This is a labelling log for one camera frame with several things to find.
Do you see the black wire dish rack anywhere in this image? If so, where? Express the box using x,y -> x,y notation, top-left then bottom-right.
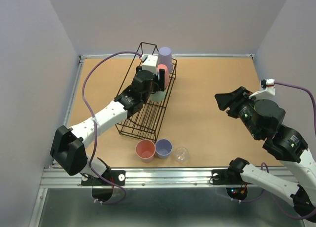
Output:
116,42 -> 177,143

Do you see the pink cup back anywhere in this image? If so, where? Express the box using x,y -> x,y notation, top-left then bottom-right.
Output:
157,64 -> 169,89

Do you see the pink cup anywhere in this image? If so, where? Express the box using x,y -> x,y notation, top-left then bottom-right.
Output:
135,139 -> 156,163
157,64 -> 169,89

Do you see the large purple cup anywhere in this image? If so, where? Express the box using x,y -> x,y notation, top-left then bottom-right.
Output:
158,46 -> 173,74

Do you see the small purple cup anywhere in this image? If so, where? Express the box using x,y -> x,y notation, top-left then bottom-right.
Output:
155,139 -> 173,159

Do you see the pink cup front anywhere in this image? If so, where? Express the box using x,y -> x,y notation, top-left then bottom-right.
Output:
135,139 -> 156,163

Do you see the clear glass cup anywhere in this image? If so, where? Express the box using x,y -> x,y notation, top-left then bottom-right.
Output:
175,147 -> 189,162

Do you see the green cup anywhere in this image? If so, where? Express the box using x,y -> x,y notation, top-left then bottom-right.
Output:
149,90 -> 166,102

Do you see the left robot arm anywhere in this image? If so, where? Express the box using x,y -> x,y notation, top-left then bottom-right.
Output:
50,68 -> 165,177

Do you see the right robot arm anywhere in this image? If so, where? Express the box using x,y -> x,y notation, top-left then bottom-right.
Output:
210,86 -> 316,223

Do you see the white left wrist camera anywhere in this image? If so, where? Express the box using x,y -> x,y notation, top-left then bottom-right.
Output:
139,55 -> 158,75

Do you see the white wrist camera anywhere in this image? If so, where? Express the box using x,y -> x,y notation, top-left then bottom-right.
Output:
139,55 -> 158,75
249,78 -> 276,100

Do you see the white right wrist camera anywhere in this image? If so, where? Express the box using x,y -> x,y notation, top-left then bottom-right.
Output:
249,78 -> 276,100

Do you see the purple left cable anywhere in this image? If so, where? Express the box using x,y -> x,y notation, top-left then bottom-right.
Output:
81,51 -> 127,205

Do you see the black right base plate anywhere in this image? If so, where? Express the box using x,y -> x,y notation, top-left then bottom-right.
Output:
206,168 -> 258,186

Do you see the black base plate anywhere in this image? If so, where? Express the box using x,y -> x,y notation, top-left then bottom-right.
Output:
81,170 -> 126,186
206,168 -> 258,186

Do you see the aluminium mounting rail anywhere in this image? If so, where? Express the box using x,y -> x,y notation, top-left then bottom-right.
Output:
39,167 -> 227,189

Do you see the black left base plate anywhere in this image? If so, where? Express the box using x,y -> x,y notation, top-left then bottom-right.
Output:
81,170 -> 126,186

